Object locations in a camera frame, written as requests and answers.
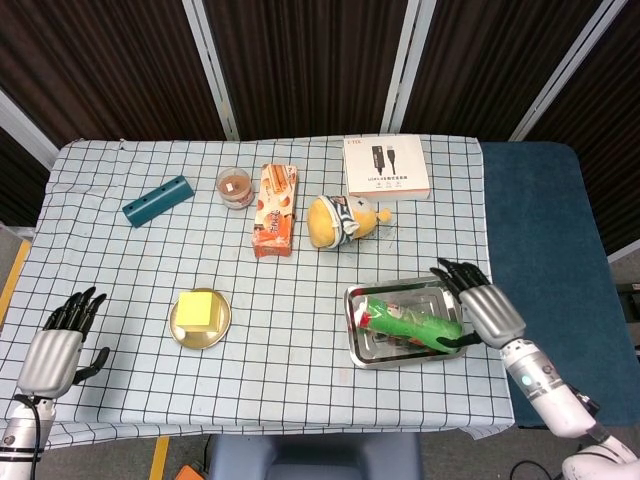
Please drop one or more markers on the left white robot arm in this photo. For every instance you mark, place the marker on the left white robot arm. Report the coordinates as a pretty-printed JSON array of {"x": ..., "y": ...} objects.
[{"x": 20, "y": 435}]

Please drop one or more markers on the clear jar brown paste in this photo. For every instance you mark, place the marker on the clear jar brown paste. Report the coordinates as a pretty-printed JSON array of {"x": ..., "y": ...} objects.
[{"x": 234, "y": 187}]

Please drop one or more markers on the rectangular steel tray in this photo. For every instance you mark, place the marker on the rectangular steel tray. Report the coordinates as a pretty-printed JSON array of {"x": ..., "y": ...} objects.
[{"x": 380, "y": 352}]

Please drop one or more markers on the yellow foam cube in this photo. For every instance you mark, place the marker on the yellow foam cube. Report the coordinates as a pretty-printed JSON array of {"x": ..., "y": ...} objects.
[{"x": 197, "y": 310}]

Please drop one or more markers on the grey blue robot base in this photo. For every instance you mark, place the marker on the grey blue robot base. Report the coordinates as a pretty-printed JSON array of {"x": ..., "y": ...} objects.
[{"x": 310, "y": 457}]

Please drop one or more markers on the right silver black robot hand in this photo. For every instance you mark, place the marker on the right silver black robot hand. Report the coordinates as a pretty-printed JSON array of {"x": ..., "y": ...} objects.
[{"x": 492, "y": 315}]

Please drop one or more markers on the checkered white tablecloth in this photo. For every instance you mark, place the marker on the checkered white tablecloth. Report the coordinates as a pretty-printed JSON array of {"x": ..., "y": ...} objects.
[{"x": 125, "y": 250}]

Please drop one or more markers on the green chip can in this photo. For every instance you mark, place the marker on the green chip can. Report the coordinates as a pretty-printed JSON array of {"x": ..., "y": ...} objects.
[{"x": 410, "y": 325}]

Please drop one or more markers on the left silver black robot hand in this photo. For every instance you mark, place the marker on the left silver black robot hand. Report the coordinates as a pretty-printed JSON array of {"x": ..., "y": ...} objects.
[{"x": 50, "y": 360}]

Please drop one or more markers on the orange biscuit box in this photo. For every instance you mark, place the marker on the orange biscuit box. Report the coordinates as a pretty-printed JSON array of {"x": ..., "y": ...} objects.
[{"x": 275, "y": 215}]

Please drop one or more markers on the white partition frame post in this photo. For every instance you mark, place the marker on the white partition frame post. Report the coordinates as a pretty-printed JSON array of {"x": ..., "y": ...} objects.
[
  {"x": 565, "y": 70},
  {"x": 402, "y": 65},
  {"x": 25, "y": 127},
  {"x": 210, "y": 70}
]

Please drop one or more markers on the yellow plush toy striped shirt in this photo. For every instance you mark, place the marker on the yellow plush toy striped shirt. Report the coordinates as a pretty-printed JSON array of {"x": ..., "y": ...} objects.
[{"x": 325, "y": 220}]

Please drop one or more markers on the orange floor object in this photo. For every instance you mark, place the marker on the orange floor object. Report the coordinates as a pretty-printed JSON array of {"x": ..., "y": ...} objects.
[{"x": 190, "y": 474}]

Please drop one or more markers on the round steel plate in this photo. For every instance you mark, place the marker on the round steel plate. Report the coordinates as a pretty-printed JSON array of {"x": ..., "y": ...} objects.
[{"x": 200, "y": 341}]

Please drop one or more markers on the teal plastic holder bar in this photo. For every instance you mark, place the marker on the teal plastic holder bar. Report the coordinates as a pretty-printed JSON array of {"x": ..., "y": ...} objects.
[{"x": 157, "y": 202}]

